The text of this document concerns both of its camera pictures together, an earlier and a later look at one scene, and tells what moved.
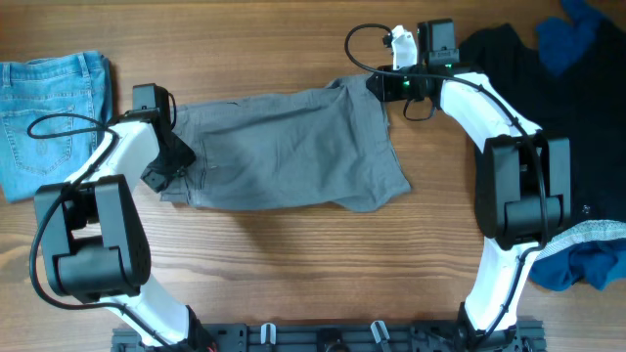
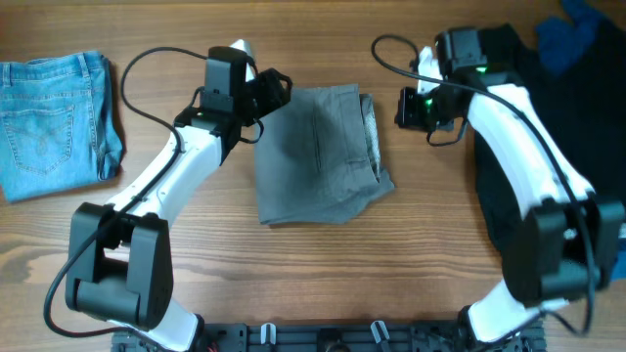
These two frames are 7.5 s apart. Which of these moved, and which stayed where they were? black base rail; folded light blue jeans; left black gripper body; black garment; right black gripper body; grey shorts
Moved: right black gripper body; left black gripper body; grey shorts
Stayed: black base rail; black garment; folded light blue jeans
